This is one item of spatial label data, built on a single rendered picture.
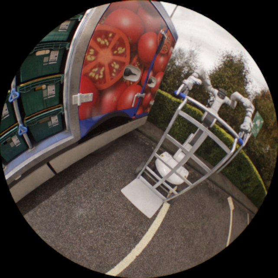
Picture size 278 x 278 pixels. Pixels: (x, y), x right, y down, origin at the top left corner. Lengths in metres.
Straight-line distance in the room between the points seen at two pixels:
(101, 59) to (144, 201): 1.58
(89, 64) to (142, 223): 1.64
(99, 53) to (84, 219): 1.57
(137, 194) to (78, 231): 0.96
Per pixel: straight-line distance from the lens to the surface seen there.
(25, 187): 1.19
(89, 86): 0.74
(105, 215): 1.19
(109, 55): 0.81
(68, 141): 0.87
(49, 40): 0.88
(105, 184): 1.26
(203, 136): 0.69
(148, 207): 1.30
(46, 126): 0.94
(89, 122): 0.87
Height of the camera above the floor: 1.19
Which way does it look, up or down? 36 degrees down
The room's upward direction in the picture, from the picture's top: 22 degrees clockwise
